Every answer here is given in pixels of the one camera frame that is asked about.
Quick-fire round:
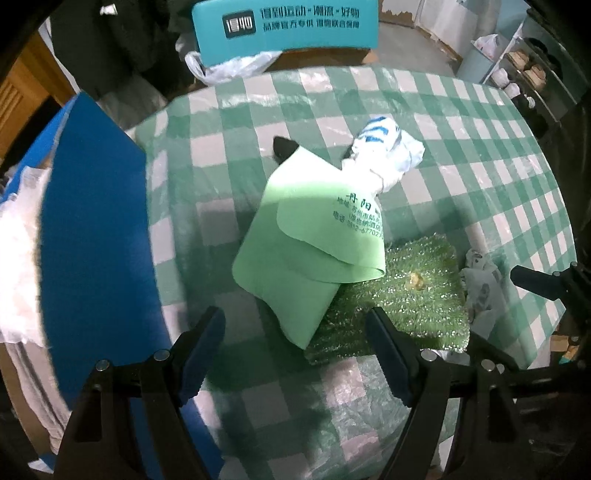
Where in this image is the small black object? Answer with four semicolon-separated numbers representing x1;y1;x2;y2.
272;135;301;164

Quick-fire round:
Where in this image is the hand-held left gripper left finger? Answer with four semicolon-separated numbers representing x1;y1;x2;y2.
55;305;227;480

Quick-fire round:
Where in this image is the white fluffy cloth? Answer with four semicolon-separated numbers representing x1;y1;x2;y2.
0;166;52;344

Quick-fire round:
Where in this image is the wooden furniture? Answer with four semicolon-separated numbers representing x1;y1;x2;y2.
0;39;77;162

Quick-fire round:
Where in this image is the dark clothing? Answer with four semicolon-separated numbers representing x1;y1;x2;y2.
50;0;197;100

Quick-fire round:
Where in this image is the green white checkered tablecloth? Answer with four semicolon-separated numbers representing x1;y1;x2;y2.
124;65;580;480

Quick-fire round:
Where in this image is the grey shoe rack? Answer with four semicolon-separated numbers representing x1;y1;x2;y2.
485;0;580;127

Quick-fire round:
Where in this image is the clear white plastic bag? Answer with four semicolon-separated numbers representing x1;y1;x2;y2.
185;50;281;86

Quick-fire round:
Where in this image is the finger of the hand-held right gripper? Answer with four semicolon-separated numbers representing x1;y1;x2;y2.
510;263;591;304

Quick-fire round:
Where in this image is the white blue-striped plastic bag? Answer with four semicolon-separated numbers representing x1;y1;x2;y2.
342;115;426;195

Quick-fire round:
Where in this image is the white pink bin bag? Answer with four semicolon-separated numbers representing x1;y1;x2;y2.
471;34;502;57

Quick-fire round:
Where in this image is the green glittery scrub pad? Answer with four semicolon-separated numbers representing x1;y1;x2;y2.
302;233;471;365

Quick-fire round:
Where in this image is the small white printed plastic bag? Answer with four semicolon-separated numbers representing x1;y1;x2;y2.
459;249;505;337

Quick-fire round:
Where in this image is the light blue trash bin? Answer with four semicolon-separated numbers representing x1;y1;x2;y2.
455;44;504;85

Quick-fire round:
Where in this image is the teal printed box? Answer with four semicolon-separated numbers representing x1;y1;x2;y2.
191;0;380;68

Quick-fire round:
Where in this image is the light green printed cloth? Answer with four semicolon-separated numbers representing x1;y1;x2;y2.
232;144;387;350

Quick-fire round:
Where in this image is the grey white fabric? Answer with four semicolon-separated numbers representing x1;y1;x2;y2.
0;342;72;457

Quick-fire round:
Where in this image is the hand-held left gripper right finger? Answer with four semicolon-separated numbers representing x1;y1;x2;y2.
365;305;539;480

